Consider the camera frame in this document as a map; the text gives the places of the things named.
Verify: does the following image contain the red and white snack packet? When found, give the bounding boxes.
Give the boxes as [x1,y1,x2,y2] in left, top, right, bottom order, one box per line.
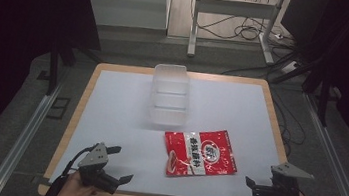
[159,122,243,186]

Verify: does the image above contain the white power strip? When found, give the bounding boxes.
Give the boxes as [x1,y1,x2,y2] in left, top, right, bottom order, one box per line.
[279,59,302,76]

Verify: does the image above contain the person's left hand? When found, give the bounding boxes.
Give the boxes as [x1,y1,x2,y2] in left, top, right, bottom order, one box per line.
[54,167,101,196]

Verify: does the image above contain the clear plastic container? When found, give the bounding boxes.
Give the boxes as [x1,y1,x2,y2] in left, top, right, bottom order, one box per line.
[146,61,195,130]

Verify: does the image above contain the white metal desk frame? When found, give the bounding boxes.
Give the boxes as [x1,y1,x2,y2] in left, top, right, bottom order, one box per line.
[186,0,287,68]

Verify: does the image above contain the white table mat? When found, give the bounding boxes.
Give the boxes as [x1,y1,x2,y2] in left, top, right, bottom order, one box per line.
[49,60,290,196]

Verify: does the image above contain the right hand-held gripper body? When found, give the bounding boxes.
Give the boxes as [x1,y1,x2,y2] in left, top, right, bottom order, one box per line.
[265,160,317,196]

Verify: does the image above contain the black cable beside table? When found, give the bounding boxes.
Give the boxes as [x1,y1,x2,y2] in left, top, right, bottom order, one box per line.
[265,89,312,158]

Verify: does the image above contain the black floor socket cover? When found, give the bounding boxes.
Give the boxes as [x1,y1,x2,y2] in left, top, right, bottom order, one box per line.
[46,95,72,122]

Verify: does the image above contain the black metal stand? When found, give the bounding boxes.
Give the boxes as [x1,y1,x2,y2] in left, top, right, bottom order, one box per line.
[43,40,104,103]
[263,49,338,129]

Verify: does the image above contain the black floor cables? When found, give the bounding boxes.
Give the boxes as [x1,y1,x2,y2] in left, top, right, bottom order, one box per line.
[186,0,304,51]

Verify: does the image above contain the white panel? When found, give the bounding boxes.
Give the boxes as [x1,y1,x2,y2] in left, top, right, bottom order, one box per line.
[78,0,172,35]

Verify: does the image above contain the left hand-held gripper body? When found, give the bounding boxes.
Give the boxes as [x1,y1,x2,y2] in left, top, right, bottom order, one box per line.
[74,139,124,196]

